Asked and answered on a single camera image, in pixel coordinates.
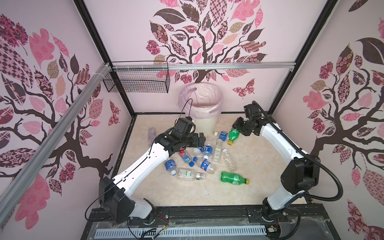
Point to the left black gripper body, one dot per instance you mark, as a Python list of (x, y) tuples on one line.
[(192, 141)]

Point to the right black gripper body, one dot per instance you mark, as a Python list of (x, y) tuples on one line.
[(242, 125)]

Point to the green soda bottle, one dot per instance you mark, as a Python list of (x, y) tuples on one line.
[(233, 135), (234, 179)]

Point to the clear unlabelled bottle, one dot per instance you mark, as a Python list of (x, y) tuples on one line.
[(152, 134)]

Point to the clear bottle white cap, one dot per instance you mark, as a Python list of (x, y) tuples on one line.
[(229, 161)]

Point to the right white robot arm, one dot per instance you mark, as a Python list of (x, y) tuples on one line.
[(299, 175)]

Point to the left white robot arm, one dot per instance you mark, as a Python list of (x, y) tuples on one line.
[(116, 192)]

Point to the white ribbed trash bin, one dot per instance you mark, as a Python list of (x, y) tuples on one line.
[(205, 126)]

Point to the blue label bottle by bin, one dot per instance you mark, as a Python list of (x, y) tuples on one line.
[(221, 136)]

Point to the Fiji red flower bottle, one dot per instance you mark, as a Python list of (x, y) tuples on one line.
[(186, 157)]

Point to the blue label white cap bottle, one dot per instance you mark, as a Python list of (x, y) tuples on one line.
[(207, 151)]

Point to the Pocari Sweat blue label bottle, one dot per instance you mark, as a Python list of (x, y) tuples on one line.
[(171, 167)]

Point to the Pepsi blue label bottle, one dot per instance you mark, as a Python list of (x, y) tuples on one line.
[(206, 165)]

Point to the green label clear bottle lower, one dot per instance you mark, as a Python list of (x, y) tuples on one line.
[(190, 175)]

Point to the green label clear bottle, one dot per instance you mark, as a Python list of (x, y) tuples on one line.
[(217, 151), (190, 175)]

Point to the green label clear bottle right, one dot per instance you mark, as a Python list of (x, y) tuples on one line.
[(217, 151)]

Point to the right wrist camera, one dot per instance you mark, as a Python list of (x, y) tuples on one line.
[(252, 112)]

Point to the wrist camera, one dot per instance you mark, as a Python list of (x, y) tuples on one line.
[(252, 112), (183, 128)]

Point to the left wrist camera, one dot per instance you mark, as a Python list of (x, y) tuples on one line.
[(183, 128)]

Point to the black wire mesh basket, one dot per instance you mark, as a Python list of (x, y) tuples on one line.
[(138, 77)]

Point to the back aluminium frame rail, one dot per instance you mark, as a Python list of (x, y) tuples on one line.
[(221, 66)]

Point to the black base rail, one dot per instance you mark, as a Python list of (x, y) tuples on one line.
[(250, 213)]

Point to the white slotted cable duct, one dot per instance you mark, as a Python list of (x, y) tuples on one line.
[(179, 233)]

